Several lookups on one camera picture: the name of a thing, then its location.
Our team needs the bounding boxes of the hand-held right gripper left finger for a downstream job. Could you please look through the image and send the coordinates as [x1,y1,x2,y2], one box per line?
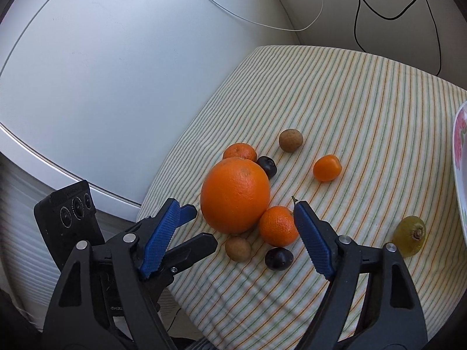
[38,197,183,350]

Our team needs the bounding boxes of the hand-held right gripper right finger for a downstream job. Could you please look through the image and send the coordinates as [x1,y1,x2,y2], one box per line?
[293,200,428,350]

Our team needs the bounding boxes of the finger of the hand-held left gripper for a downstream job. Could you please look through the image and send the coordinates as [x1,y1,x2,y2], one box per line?
[178,205,198,225]
[157,232,219,288]

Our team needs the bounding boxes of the brown longan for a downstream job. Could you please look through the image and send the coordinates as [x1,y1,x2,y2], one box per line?
[225,236,252,262]
[279,128,303,153]

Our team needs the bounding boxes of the large orange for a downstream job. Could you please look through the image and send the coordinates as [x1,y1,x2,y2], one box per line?
[200,157,271,235]

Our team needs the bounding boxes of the small smooth mandarin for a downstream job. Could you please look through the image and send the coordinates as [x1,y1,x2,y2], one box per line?
[313,154,343,183]

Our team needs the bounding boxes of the floral white plate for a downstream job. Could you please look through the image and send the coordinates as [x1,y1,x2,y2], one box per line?
[452,101,467,249]

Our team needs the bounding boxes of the green grape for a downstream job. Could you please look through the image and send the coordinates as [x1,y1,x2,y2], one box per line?
[392,216,427,258]

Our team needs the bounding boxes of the striped cloth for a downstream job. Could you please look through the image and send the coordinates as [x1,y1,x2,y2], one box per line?
[137,45,467,347]

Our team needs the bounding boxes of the white cable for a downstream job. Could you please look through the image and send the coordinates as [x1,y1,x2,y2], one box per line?
[171,0,325,32]

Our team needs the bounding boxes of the black cable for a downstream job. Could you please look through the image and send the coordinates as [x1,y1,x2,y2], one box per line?
[343,0,442,77]

